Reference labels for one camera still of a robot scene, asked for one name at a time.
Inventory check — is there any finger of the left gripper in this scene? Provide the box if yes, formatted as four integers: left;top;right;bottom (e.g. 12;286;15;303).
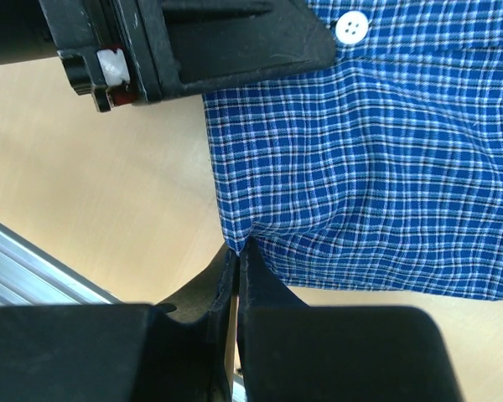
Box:
161;1;336;99

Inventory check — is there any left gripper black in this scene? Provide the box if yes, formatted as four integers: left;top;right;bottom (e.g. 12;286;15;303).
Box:
0;1;182;112

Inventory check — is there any blue plaid long sleeve shirt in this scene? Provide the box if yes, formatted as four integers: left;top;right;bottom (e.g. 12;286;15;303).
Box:
203;1;503;301

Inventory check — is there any aluminium mounting rail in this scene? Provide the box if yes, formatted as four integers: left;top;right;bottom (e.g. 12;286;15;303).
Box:
0;223;119;307

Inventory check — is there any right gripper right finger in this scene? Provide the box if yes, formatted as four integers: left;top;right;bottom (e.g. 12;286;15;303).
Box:
237;240;462;401

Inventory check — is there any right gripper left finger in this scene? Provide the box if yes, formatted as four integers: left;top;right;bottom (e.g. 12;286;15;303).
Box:
0;247;237;401

